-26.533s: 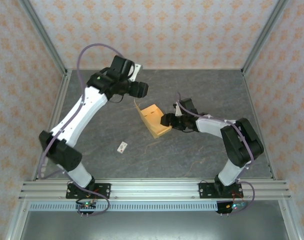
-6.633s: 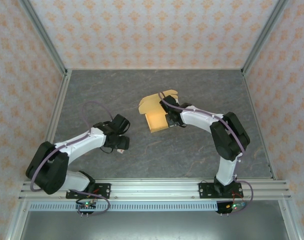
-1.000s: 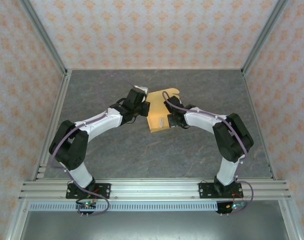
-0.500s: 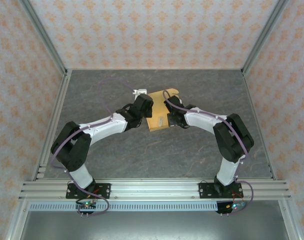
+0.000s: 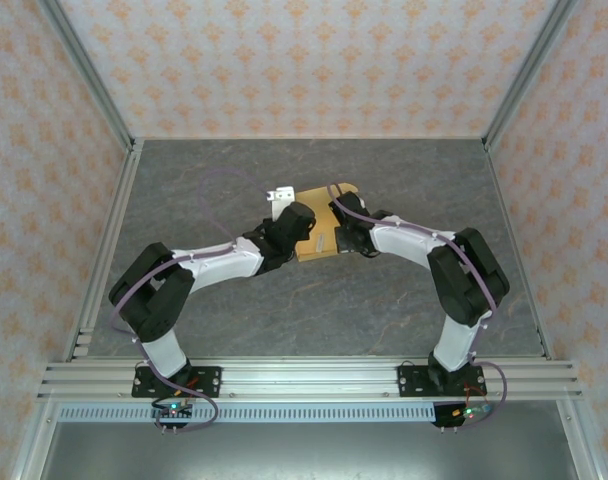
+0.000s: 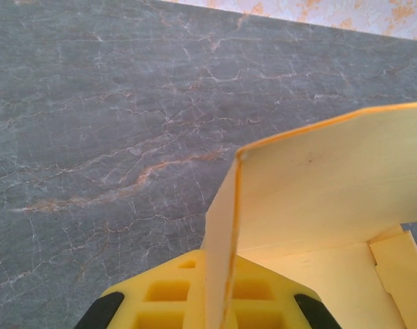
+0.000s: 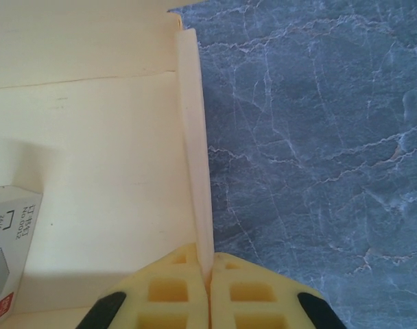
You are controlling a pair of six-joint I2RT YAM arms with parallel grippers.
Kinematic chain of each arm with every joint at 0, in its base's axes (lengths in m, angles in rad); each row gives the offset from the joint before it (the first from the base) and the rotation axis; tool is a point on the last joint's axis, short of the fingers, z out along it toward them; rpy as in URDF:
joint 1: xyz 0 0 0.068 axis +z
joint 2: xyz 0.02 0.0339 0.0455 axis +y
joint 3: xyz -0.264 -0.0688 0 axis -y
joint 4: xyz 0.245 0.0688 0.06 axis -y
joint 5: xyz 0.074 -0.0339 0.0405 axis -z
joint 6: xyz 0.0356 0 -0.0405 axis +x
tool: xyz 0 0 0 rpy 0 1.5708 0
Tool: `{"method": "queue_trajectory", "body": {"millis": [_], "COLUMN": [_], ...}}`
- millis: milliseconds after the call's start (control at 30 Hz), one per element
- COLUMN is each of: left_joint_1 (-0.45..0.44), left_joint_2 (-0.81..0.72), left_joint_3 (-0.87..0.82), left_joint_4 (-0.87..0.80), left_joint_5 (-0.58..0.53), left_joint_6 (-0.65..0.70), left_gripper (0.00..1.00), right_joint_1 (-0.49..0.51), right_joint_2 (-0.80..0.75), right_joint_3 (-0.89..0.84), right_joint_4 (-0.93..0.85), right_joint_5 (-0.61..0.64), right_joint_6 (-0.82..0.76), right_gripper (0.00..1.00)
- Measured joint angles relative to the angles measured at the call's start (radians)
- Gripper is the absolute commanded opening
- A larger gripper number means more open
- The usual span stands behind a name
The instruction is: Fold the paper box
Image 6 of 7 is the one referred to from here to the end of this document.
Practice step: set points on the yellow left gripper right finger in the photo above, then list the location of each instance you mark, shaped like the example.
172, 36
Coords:
284, 308

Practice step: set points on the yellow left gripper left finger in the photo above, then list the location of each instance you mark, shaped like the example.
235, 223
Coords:
194, 274

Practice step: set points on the tan paper box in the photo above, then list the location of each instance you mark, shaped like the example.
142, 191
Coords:
315, 192

